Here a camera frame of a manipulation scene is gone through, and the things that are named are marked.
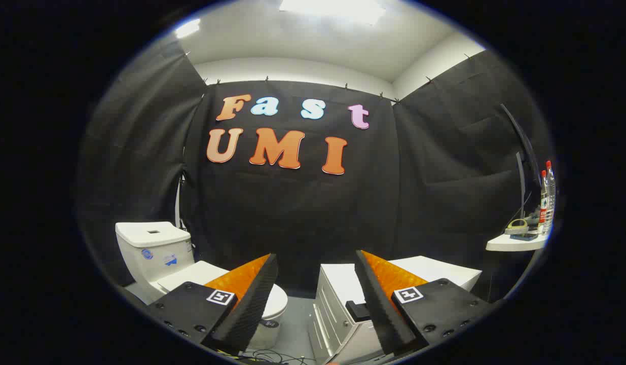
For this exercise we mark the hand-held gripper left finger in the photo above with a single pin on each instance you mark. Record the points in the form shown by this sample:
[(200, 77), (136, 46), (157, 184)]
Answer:
[(252, 304)]

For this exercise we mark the clear water bottle red cap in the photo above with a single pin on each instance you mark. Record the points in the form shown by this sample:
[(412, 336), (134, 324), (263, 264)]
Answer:
[(543, 203), (550, 197)]

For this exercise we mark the small ceiling light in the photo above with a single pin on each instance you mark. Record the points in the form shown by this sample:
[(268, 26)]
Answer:
[(187, 28)]

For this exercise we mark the black backdrop cloth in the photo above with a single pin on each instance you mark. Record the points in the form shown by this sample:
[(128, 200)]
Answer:
[(292, 213)]

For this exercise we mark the small black box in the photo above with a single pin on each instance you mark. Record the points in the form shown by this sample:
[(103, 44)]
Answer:
[(357, 310)]

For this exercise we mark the white drawer cabinet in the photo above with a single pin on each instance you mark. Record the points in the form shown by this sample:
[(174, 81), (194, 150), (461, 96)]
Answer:
[(338, 284)]

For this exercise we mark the white toilet lid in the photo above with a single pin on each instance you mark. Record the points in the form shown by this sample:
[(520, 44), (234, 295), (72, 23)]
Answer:
[(191, 274)]

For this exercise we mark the white toilet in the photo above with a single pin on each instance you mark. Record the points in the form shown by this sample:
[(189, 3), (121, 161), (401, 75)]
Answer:
[(150, 248)]

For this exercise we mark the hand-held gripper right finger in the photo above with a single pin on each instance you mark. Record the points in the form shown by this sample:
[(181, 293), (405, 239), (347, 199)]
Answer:
[(383, 314)]

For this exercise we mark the white side desk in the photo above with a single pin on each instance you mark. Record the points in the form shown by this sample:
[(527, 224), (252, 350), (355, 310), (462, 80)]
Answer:
[(515, 244)]

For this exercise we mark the dark phone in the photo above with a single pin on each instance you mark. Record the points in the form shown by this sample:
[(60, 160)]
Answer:
[(524, 236)]

